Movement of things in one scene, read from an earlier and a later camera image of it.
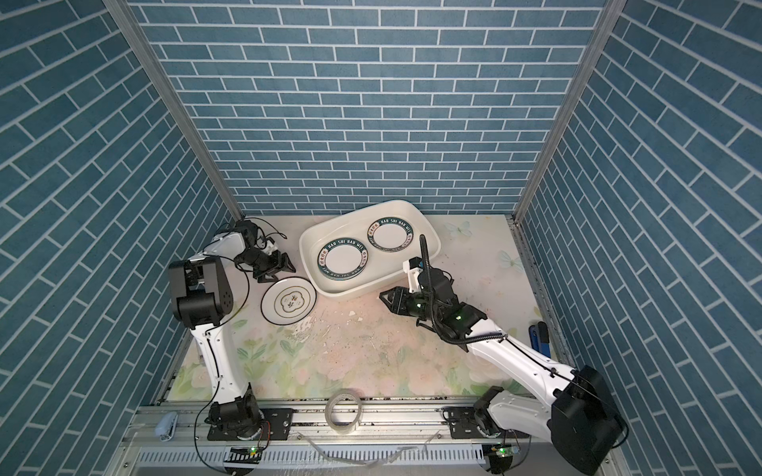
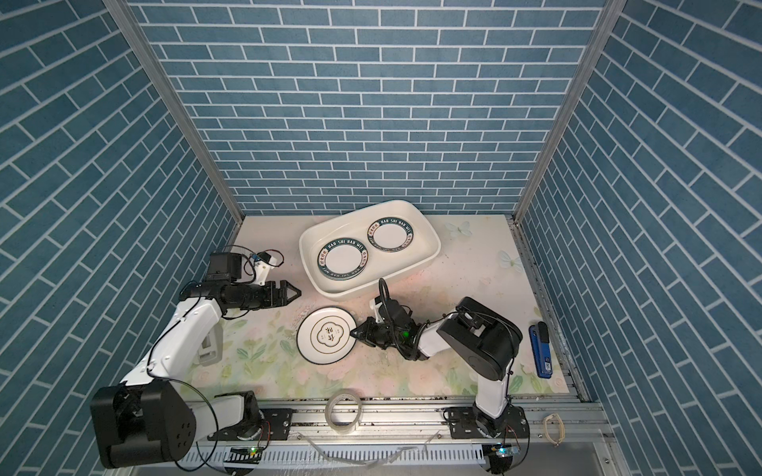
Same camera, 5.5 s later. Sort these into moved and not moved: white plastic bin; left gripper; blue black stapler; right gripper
Moved: right gripper; left gripper
Not moved: blue black stapler; white plastic bin
